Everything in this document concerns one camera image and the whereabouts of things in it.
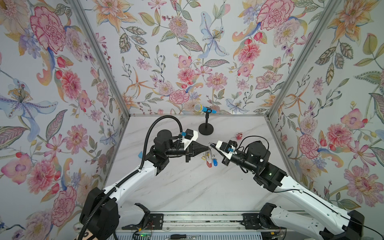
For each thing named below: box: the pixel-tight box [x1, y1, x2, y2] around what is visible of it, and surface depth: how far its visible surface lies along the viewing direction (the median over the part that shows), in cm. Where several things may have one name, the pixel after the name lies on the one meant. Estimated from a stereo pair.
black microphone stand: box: [198, 108, 214, 136], surface depth 113 cm
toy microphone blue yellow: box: [194, 103, 217, 114], surface depth 95 cm
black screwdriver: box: [170, 234, 201, 240], surface depth 72 cm
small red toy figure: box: [236, 132, 243, 141], surface depth 106 cm
